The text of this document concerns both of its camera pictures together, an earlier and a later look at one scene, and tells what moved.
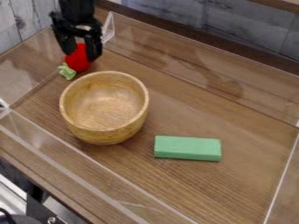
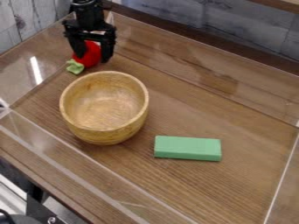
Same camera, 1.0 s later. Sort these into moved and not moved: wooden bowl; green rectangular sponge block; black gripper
Moved: black gripper
Not moved: wooden bowl; green rectangular sponge block
